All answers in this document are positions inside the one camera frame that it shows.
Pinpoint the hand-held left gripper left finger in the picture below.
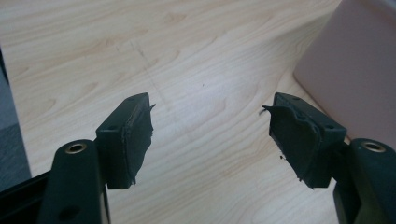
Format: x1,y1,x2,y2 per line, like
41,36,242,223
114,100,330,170
36,91,157,224

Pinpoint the pink plastic box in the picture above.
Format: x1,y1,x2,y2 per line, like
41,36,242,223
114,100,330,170
292,0,396,150

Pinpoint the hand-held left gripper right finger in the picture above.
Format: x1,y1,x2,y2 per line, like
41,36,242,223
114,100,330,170
259,91,396,224

